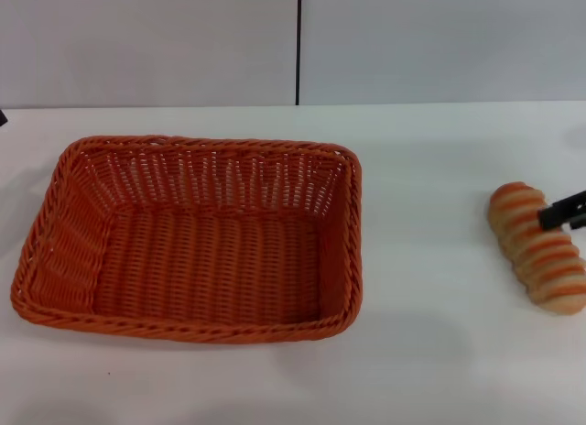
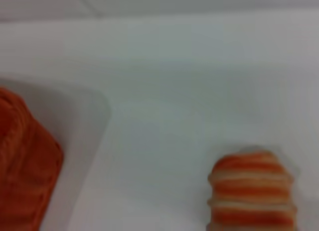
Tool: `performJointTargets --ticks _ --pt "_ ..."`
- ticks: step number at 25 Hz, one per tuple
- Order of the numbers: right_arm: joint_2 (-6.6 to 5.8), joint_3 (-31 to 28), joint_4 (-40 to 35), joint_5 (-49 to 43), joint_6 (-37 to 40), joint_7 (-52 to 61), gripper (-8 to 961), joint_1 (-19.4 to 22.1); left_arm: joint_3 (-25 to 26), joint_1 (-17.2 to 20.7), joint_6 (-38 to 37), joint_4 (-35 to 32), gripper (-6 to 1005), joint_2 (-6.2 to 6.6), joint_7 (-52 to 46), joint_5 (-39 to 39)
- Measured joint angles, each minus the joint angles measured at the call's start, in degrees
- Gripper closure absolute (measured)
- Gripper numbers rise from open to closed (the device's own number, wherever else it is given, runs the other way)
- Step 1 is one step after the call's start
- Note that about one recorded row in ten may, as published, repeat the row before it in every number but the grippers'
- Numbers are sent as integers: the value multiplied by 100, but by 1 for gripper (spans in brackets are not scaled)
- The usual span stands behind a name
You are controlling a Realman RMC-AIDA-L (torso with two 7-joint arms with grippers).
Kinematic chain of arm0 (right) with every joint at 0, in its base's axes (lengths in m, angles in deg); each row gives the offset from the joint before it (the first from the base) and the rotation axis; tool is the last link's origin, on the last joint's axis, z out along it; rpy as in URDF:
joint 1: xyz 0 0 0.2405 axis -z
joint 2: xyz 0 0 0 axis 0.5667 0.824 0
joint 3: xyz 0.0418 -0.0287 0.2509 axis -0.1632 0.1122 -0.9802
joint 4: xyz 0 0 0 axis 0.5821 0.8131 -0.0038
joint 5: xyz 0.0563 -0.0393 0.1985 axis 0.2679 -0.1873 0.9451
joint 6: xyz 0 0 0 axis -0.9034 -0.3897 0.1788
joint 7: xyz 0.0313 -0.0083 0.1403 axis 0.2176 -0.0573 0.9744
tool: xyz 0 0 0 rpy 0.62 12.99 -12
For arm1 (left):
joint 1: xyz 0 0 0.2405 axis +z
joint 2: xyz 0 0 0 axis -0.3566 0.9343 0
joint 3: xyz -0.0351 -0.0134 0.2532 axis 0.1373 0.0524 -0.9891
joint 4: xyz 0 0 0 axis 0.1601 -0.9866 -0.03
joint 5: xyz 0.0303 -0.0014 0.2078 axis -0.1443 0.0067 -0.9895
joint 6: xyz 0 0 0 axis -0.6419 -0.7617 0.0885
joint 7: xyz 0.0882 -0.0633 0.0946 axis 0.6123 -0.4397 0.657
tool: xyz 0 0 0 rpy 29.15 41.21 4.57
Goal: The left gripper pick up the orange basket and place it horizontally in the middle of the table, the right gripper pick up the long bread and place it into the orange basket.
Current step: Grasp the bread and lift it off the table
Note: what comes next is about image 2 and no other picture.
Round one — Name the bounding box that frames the orange woven plastic basket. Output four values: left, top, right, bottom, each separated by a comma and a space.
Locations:
0, 87, 64, 231

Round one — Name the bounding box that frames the striped orange bread roll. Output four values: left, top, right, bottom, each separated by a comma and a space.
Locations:
207, 151, 298, 231

